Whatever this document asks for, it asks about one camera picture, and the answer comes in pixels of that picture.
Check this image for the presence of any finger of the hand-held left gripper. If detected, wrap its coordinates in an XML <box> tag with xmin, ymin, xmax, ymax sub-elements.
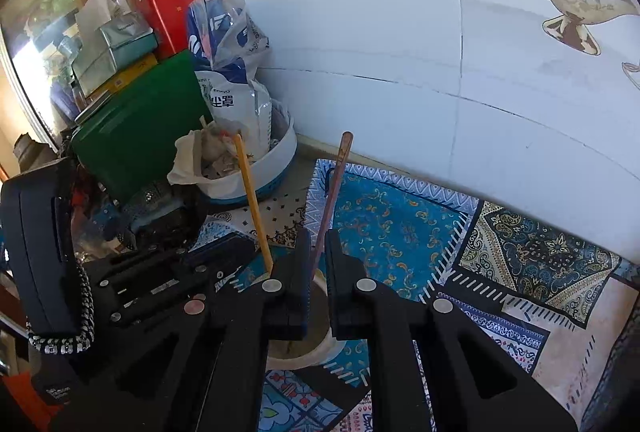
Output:
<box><xmin>95</xmin><ymin>233</ymin><xmax>257</xmax><ymax>294</ymax></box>
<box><xmin>107</xmin><ymin>284</ymin><xmax>216</xmax><ymax>329</ymax></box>

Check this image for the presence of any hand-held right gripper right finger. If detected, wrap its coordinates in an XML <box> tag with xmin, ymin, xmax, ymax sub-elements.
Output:
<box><xmin>325</xmin><ymin>229</ymin><xmax>581</xmax><ymax>432</ymax></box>

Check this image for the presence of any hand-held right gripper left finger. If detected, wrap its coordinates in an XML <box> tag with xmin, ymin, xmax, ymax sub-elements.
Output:
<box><xmin>50</xmin><ymin>228</ymin><xmax>313</xmax><ymax>432</ymax></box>

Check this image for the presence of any yellow chopstick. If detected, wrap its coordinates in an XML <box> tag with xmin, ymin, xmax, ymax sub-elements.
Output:
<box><xmin>233</xmin><ymin>133</ymin><xmax>275</xmax><ymax>276</ymax></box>

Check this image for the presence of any reddish brown chopstick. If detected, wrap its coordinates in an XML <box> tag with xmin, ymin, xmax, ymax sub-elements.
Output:
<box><xmin>311</xmin><ymin>131</ymin><xmax>354</xmax><ymax>274</ymax></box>

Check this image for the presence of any white cup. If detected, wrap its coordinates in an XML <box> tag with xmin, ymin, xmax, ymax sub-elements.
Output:
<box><xmin>265</xmin><ymin>269</ymin><xmax>347</xmax><ymax>370</ymax></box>

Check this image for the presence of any patterned tablecloth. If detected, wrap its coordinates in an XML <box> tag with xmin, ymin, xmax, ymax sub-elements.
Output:
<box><xmin>190</xmin><ymin>157</ymin><xmax>640</xmax><ymax>432</ymax></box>

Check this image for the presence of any white basin with blue rim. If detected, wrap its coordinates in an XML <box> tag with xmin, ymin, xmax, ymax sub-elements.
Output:
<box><xmin>197</xmin><ymin>104</ymin><xmax>299</xmax><ymax>206</ymax></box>

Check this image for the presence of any crumpled white tissue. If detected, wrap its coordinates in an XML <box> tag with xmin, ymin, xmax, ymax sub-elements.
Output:
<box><xmin>167</xmin><ymin>127</ymin><xmax>242</xmax><ymax>186</ymax></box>

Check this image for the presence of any green box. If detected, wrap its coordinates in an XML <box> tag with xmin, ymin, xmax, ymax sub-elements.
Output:
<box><xmin>70</xmin><ymin>49</ymin><xmax>217</xmax><ymax>205</ymax></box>

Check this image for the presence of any white printed packet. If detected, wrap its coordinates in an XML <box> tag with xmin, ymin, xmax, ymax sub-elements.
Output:
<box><xmin>195</xmin><ymin>69</ymin><xmax>274</xmax><ymax>154</ymax></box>

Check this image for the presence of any yellow box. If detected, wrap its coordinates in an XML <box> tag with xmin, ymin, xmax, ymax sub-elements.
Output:
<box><xmin>87</xmin><ymin>54</ymin><xmax>162</xmax><ymax>102</ymax></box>

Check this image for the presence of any blue and white plastic bag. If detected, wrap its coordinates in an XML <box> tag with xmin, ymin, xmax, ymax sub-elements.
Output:
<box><xmin>187</xmin><ymin>0</ymin><xmax>271</xmax><ymax>74</ymax></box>

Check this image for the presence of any teal tissue box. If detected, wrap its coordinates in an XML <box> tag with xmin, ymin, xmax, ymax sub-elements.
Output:
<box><xmin>71</xmin><ymin>0</ymin><xmax>160</xmax><ymax>98</ymax></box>

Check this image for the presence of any red tin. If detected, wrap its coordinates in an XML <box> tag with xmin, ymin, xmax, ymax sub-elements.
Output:
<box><xmin>131</xmin><ymin>0</ymin><xmax>199</xmax><ymax>63</ymax></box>

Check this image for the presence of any glass window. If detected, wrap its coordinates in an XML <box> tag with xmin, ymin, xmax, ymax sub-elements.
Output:
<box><xmin>0</xmin><ymin>0</ymin><xmax>126</xmax><ymax>149</ymax></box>

